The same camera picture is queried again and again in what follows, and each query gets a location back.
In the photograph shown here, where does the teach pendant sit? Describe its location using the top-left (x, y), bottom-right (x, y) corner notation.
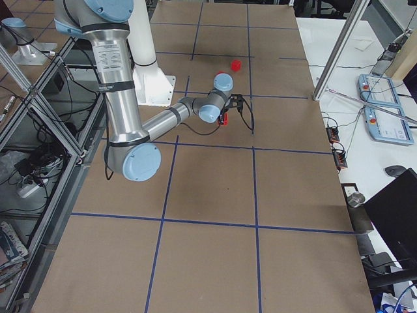
top-left (358, 74), bottom-right (401, 107)
top-left (364, 106), bottom-right (414, 146)

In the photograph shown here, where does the silver metal cup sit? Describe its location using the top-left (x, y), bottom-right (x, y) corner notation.
top-left (347, 191), bottom-right (366, 208)

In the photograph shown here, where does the lower orange connector board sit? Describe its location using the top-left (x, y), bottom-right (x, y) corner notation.
top-left (332, 149), bottom-right (348, 170)

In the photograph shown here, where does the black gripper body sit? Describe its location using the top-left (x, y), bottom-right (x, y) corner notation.
top-left (218, 112), bottom-right (228, 120)

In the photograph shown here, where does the lower teach pendant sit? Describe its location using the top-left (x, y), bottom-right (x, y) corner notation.
top-left (364, 106), bottom-right (414, 146)

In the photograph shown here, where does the brown paper table cover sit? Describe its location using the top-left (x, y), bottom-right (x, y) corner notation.
top-left (32, 1), bottom-right (373, 312)

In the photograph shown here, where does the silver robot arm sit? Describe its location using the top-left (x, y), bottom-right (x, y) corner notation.
top-left (1, 17), bottom-right (57, 66)
top-left (55, 1), bottom-right (233, 181)

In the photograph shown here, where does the upper teach pendant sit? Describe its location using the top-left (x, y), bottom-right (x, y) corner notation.
top-left (358, 74), bottom-right (401, 107)

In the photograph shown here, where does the black computer mouse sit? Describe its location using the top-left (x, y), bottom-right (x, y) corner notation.
top-left (384, 165), bottom-right (407, 177)

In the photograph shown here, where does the aluminium frame post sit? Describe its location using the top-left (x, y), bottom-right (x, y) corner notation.
top-left (312, 0), bottom-right (370, 100)

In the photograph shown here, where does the orange connector board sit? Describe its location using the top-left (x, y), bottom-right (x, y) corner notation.
top-left (326, 127), bottom-right (340, 143)
top-left (332, 149), bottom-right (348, 170)

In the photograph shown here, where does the white camera pole with base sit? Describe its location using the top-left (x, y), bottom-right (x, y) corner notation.
top-left (127, 1), bottom-right (176, 107)

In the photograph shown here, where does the upper orange connector board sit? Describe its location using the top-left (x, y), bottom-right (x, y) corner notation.
top-left (326, 127), bottom-right (340, 143)

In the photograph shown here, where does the white power strip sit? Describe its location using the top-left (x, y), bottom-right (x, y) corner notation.
top-left (16, 183), bottom-right (43, 199)

